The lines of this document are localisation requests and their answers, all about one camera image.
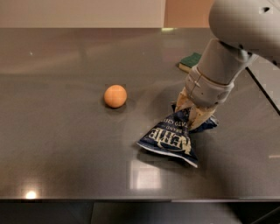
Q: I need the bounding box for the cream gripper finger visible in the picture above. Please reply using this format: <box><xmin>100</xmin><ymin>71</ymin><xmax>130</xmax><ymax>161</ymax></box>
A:
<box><xmin>175</xmin><ymin>87</ymin><xmax>194</xmax><ymax>112</ymax></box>
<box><xmin>188</xmin><ymin>105</ymin><xmax>216</xmax><ymax>130</ymax></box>

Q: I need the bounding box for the blue kettle chip bag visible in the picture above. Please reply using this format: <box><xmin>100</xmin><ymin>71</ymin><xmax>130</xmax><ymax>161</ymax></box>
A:
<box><xmin>136</xmin><ymin>107</ymin><xmax>218</xmax><ymax>168</ymax></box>

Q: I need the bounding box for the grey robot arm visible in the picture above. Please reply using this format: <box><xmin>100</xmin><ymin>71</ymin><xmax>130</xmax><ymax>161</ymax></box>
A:
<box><xmin>176</xmin><ymin>0</ymin><xmax>280</xmax><ymax>130</ymax></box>

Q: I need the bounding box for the green yellow sponge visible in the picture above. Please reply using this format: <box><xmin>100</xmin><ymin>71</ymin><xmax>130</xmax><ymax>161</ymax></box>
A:
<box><xmin>178</xmin><ymin>52</ymin><xmax>201</xmax><ymax>73</ymax></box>

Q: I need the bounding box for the orange fruit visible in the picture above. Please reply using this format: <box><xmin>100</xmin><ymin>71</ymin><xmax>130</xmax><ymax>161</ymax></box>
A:
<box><xmin>103</xmin><ymin>85</ymin><xmax>127</xmax><ymax>109</ymax></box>

